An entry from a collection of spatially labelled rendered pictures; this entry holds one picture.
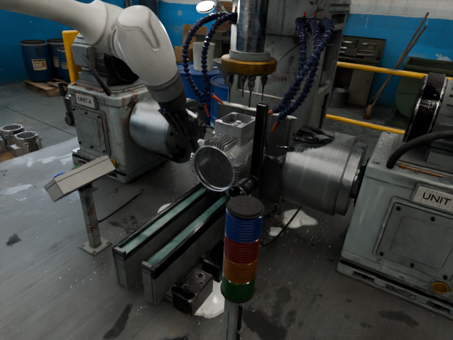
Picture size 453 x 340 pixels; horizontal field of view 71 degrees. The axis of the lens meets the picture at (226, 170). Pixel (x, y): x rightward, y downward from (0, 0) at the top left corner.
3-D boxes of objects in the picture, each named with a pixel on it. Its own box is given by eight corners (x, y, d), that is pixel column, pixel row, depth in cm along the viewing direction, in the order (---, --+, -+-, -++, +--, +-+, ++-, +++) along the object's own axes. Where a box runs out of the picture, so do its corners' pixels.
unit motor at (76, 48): (105, 117, 159) (92, 24, 139) (155, 132, 145) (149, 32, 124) (57, 132, 139) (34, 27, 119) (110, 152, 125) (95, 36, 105)
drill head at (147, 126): (149, 133, 151) (145, 79, 139) (214, 153, 135) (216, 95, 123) (107, 151, 132) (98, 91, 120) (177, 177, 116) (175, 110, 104)
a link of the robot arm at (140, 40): (189, 69, 75) (160, 50, 83) (166, 5, 63) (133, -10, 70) (154, 95, 73) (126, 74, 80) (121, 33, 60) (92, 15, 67)
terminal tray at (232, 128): (231, 130, 117) (232, 111, 113) (257, 137, 112) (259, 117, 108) (213, 140, 107) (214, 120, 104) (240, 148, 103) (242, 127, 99)
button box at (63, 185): (105, 176, 97) (96, 161, 96) (116, 168, 92) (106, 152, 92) (52, 202, 84) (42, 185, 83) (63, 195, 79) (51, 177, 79)
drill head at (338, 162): (279, 173, 123) (288, 110, 111) (394, 208, 105) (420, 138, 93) (250, 204, 103) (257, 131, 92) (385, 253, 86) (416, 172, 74)
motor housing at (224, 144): (220, 164, 126) (222, 118, 117) (263, 178, 117) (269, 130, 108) (189, 185, 110) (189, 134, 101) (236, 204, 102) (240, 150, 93)
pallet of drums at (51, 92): (91, 77, 618) (85, 36, 583) (115, 85, 576) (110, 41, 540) (25, 87, 534) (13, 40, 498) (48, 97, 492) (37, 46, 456)
